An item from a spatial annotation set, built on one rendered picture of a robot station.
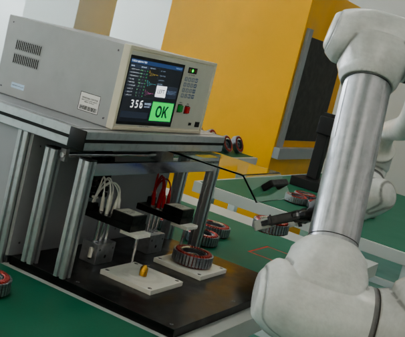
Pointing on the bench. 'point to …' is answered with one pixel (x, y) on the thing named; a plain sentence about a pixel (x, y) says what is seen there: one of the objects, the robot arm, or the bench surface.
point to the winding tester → (93, 75)
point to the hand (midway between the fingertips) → (271, 224)
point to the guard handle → (275, 184)
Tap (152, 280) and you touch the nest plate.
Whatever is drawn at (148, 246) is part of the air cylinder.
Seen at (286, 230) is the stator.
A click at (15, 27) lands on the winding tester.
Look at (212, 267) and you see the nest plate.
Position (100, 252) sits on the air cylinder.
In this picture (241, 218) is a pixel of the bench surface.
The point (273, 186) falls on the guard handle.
